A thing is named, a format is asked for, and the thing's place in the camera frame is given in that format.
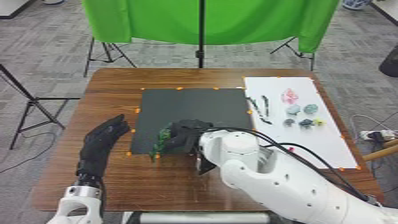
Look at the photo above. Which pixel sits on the pink flower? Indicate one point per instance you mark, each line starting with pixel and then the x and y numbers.
pixel 291 96

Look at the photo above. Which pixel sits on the black tripod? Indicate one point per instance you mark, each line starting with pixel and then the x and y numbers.
pixel 29 100

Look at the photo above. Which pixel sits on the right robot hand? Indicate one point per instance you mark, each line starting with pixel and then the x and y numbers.
pixel 189 135

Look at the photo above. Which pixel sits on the green sprig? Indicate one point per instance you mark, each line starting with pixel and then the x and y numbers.
pixel 161 140

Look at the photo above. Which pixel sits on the pale grey bar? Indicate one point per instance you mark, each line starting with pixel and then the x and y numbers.
pixel 202 218

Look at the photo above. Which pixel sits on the white sheet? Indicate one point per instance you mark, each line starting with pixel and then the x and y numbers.
pixel 308 146

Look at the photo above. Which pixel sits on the dark mat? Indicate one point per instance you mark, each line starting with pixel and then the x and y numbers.
pixel 196 106

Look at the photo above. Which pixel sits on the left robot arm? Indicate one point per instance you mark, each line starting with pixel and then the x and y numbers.
pixel 81 203

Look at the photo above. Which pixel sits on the black stand pole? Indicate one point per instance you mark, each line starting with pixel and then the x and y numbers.
pixel 202 33

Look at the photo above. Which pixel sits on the white power strip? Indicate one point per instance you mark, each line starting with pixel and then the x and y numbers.
pixel 376 134

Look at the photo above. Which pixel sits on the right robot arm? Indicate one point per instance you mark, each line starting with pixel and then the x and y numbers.
pixel 285 190

